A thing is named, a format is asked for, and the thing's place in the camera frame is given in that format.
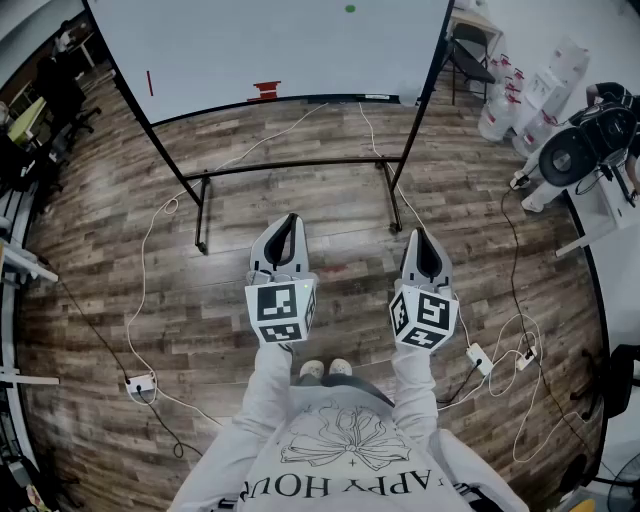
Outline black office chair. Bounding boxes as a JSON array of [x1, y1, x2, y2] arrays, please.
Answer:
[[33, 53, 103, 147]]

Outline black floor fan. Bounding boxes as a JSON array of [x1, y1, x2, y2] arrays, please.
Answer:
[[593, 450, 640, 504]]

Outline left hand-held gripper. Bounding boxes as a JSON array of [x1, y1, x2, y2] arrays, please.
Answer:
[[243, 213, 320, 346]]

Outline person's dark trousers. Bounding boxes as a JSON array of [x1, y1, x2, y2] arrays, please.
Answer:
[[293, 372, 397, 410]]

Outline long white cable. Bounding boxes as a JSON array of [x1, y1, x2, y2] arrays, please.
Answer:
[[357, 101, 475, 351], [124, 101, 329, 427]]

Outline clear water jug red label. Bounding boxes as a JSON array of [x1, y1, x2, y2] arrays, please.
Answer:
[[477, 95, 517, 143], [511, 110, 557, 157], [490, 51, 517, 86]]

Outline green desk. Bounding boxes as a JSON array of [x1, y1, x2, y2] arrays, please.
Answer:
[[6, 96, 47, 147]]

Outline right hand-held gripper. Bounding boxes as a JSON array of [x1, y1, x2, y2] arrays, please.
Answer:
[[388, 227, 461, 353]]

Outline white desk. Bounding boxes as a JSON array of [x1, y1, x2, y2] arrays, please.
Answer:
[[0, 238, 60, 287], [554, 164, 640, 259]]

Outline white power strip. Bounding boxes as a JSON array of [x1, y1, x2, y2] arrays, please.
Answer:
[[124, 372, 158, 404], [466, 342, 495, 377], [516, 344, 540, 372]]

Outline person's right forearm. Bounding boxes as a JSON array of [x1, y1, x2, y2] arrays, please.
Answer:
[[391, 344, 441, 439]]

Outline person's grey printed sweatshirt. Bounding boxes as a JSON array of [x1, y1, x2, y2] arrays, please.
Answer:
[[167, 372, 531, 512]]

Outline black folding chair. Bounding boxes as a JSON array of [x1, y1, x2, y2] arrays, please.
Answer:
[[441, 21, 497, 107]]

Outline black round device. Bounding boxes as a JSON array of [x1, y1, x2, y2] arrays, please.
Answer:
[[538, 104, 639, 189]]

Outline black cable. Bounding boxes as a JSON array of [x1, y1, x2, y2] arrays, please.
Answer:
[[38, 254, 204, 459], [500, 187, 596, 451]]

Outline red sticker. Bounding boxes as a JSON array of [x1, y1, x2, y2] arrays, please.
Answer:
[[247, 80, 283, 103]]

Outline white table with black frame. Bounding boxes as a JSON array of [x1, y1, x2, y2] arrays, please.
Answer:
[[82, 0, 457, 256]]

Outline person's left forearm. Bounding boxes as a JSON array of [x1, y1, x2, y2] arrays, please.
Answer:
[[232, 339, 297, 446]]

